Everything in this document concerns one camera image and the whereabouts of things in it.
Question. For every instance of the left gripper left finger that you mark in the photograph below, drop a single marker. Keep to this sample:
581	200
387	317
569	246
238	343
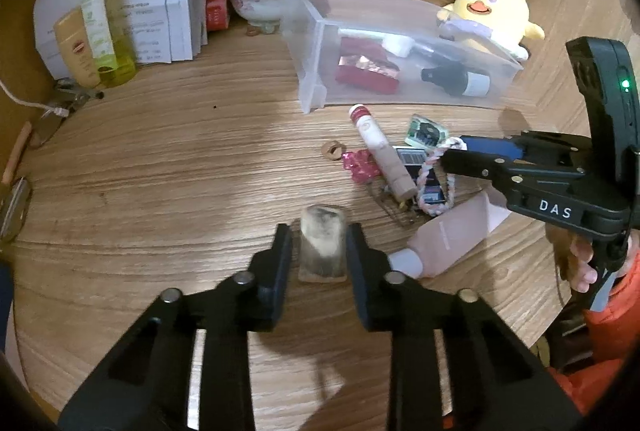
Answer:
143	382

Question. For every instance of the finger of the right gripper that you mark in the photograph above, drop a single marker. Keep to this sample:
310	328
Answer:
476	164
530	145

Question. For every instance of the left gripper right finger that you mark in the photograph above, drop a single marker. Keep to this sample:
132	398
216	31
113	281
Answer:
454	363

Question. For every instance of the blue staples box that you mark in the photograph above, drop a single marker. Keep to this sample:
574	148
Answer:
413	158

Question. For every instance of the pink cosmetic tube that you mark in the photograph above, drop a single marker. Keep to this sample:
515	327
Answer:
446	239

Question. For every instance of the dark green dropper bottle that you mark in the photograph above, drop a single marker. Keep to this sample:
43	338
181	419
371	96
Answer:
456	80

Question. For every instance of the beige red-capped stick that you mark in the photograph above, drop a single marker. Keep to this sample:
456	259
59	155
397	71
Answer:
385	156

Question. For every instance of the red tea packet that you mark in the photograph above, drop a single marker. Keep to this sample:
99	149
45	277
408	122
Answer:
365	64

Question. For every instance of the purple black lipstick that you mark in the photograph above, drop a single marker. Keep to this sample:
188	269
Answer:
322	245

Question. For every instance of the person right hand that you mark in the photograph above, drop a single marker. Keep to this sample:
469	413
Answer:
580	274

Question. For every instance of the pink hair clip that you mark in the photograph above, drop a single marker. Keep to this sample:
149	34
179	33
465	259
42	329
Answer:
361	166

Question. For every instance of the yellow chick plush toy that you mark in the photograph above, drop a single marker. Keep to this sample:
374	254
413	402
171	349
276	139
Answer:
503	22

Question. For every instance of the clear plastic storage bin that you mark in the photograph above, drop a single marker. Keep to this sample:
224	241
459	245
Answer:
411	35

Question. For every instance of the glass bowl with trinkets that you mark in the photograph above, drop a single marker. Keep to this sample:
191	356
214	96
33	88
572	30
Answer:
262	16

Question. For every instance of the yellow-green spray bottle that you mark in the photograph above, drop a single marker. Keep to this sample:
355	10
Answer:
111	50

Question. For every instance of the beige cosmetic tube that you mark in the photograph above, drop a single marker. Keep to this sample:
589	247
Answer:
71	36

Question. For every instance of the white paper box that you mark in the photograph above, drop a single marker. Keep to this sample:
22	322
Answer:
159	31

